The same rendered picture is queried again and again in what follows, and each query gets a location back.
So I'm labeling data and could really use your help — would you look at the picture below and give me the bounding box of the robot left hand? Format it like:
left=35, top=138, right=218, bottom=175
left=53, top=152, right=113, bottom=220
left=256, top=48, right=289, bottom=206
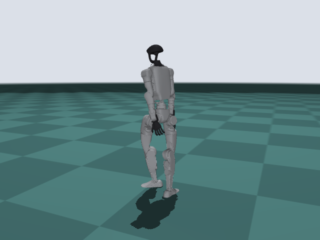
left=150, top=115, right=165, bottom=136

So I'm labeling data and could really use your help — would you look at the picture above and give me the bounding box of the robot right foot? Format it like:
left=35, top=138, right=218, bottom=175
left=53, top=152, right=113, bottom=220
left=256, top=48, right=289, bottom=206
left=163, top=188, right=180, bottom=198

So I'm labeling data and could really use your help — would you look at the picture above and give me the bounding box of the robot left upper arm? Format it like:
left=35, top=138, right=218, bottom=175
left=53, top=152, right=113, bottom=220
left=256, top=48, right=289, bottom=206
left=141, top=68, right=154, bottom=98

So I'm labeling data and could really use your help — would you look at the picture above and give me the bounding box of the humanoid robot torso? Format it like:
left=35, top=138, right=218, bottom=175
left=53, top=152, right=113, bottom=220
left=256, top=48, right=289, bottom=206
left=147, top=64, right=171, bottom=123

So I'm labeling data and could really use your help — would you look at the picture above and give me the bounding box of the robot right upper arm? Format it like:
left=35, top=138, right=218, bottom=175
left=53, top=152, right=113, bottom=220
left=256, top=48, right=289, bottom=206
left=169, top=68, right=175, bottom=96

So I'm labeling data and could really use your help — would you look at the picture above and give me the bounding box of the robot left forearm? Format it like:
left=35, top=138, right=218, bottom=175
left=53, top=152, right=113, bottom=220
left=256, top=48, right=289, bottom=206
left=144, top=92, right=157, bottom=121

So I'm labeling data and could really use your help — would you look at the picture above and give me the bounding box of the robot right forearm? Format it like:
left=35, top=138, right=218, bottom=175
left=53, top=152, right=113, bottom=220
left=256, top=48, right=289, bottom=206
left=167, top=93, right=175, bottom=115

